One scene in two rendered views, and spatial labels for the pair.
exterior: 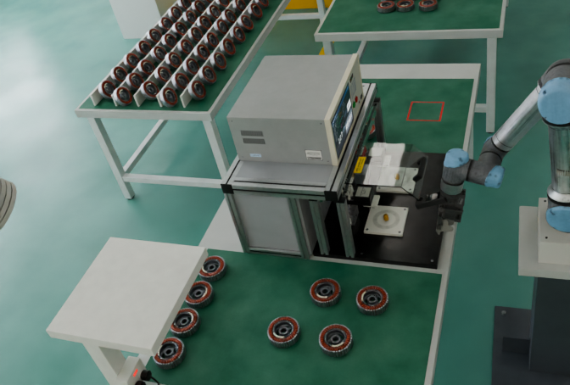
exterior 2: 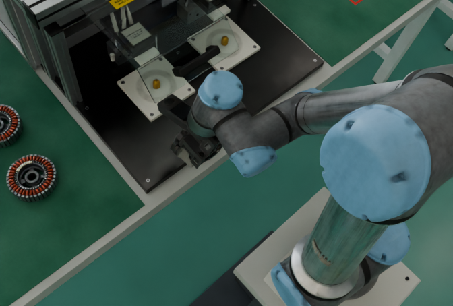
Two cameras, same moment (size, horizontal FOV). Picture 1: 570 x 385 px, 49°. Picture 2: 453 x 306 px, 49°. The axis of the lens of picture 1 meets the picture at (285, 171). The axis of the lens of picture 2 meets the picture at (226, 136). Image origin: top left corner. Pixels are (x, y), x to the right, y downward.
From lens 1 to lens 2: 1.41 m
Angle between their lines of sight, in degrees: 24
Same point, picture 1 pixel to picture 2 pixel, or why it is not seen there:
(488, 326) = (247, 243)
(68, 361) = not seen: outside the picture
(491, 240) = not seen: hidden behind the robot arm
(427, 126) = (333, 1)
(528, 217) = (316, 209)
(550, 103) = (343, 154)
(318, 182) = not seen: outside the picture
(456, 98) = not seen: outside the picture
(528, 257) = (260, 263)
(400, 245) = (137, 132)
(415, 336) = (31, 261)
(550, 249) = not seen: hidden behind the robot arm
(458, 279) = (266, 176)
